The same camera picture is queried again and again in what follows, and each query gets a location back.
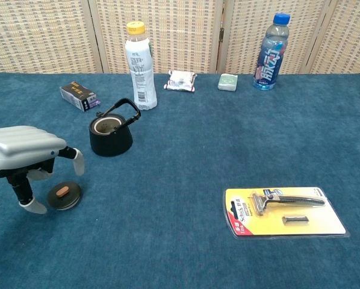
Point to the pale green tissue pack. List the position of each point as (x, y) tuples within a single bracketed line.
[(227, 82)]

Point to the blue sports drink bottle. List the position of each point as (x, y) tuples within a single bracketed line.
[(268, 66)]

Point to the black teapot lid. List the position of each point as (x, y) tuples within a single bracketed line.
[(69, 198)]

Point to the razor in yellow blister pack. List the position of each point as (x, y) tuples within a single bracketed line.
[(288, 230)]

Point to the white snack packet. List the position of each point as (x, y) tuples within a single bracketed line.
[(180, 81)]

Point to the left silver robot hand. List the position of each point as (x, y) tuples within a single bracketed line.
[(20, 144)]

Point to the woven bamboo folding screen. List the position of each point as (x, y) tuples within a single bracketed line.
[(180, 36)]

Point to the small dark cardboard box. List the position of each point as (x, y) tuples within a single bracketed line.
[(74, 96)]

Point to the white bottle with yellow cap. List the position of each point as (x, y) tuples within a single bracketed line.
[(142, 84)]

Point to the blue table mat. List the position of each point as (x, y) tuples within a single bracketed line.
[(183, 150)]

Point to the black teapot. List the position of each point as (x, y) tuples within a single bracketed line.
[(110, 144)]

